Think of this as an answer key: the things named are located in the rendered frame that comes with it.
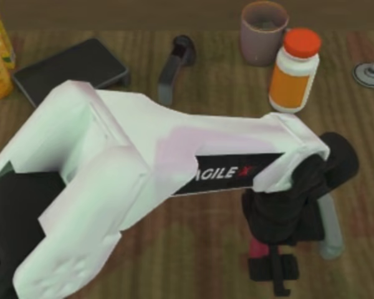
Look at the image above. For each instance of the dark red blurry object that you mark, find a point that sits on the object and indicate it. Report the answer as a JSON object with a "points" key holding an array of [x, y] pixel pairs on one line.
{"points": [[261, 249]]}

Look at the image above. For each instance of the orange capped pill bottle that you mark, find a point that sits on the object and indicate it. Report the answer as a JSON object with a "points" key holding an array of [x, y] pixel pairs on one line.
{"points": [[291, 84]]}

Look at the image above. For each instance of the mauve ceramic mug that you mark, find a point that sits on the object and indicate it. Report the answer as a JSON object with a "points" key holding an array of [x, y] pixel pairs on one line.
{"points": [[255, 43]]}

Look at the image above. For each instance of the dark grey hammer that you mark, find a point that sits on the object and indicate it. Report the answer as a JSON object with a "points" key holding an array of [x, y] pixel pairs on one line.
{"points": [[171, 71]]}

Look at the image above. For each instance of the black flat tray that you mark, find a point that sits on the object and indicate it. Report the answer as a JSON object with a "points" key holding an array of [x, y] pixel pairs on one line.
{"points": [[71, 62]]}

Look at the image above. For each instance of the yellow juice carton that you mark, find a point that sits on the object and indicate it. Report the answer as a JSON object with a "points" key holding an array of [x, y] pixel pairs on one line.
{"points": [[1, 40]]}

